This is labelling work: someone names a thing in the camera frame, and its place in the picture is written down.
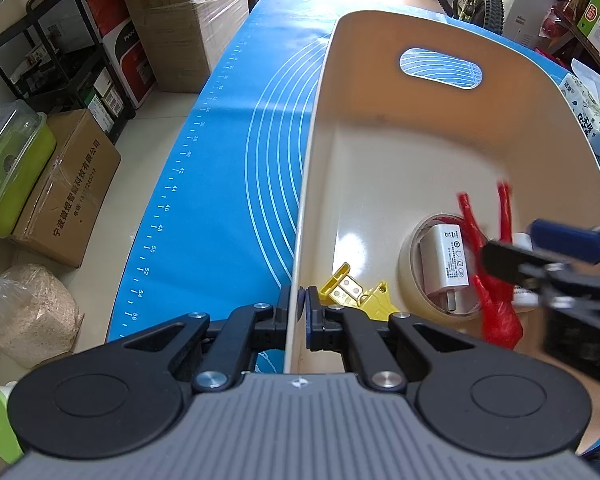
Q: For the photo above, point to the white charger plug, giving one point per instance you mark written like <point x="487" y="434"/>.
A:
<point x="445" y="260"/>

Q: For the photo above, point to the beige plastic storage basket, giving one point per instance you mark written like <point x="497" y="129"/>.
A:
<point x="370" y="185"/>

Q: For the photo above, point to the clear bag of grain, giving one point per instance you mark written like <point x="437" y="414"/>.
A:
<point x="30" y="315"/>

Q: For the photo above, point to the black trolley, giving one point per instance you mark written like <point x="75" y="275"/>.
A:
<point x="35" y="15"/>

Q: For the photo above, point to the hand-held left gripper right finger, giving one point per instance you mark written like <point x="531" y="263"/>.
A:
<point x="314" y="320"/>

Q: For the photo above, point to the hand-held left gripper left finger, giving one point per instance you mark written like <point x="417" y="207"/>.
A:
<point x="240" y="330"/>

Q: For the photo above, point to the beige tape roll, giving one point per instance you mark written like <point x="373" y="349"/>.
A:
<point x="409" y="280"/>

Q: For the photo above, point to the blue silicone baking mat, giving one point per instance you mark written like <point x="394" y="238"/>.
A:
<point x="220" y="185"/>

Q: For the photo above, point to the tissue pack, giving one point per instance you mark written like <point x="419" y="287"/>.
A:
<point x="587" y="110"/>

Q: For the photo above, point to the lime green lidded container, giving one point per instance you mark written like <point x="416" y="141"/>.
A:
<point x="10" y="180"/>

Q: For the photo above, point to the plastic-wrapped cardboard box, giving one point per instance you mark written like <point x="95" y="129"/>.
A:
<point x="195" y="45"/>

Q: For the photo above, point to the red and white appliance box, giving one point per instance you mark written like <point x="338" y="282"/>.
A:
<point x="130" y="60"/>

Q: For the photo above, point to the printed brown cardboard box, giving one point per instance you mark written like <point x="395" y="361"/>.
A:
<point x="65" y="200"/>

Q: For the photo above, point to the red plastic bag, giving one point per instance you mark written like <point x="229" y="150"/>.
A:
<point x="500" y="320"/>

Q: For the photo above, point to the yellow plastic tool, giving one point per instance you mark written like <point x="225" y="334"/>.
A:
<point x="375" y="305"/>

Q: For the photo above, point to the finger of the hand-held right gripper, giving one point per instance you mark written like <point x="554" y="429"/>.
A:
<point x="570" y="240"/>
<point x="510" y="260"/>

